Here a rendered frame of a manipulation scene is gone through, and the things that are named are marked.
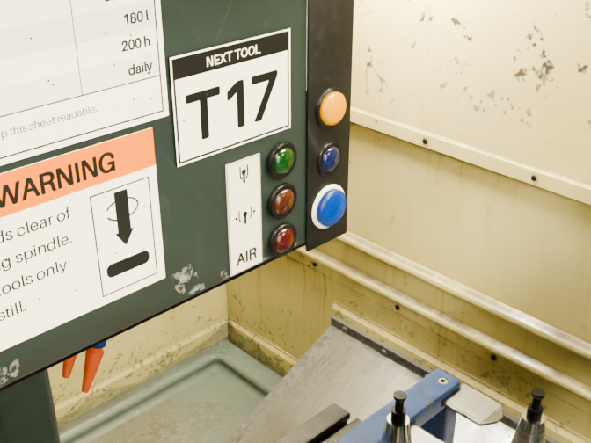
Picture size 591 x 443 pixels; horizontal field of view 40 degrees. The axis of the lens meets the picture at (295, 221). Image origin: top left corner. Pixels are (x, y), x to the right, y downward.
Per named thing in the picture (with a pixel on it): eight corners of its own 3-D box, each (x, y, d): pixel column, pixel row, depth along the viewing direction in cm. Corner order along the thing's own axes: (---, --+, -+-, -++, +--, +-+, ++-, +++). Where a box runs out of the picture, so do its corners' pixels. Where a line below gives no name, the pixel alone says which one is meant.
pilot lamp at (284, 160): (297, 171, 58) (297, 143, 57) (274, 180, 57) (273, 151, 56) (291, 169, 59) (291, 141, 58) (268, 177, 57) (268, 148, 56)
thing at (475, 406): (510, 412, 105) (511, 408, 104) (486, 432, 101) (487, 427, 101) (465, 387, 109) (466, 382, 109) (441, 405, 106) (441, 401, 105)
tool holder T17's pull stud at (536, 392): (532, 410, 92) (536, 385, 91) (544, 417, 91) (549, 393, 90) (522, 415, 91) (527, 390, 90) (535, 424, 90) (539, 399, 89)
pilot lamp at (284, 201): (297, 211, 60) (297, 184, 59) (274, 221, 58) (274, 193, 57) (291, 208, 60) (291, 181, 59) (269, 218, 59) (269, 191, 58)
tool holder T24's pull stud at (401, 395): (395, 411, 92) (397, 388, 91) (408, 417, 91) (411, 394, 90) (387, 420, 91) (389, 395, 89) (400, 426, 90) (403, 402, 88)
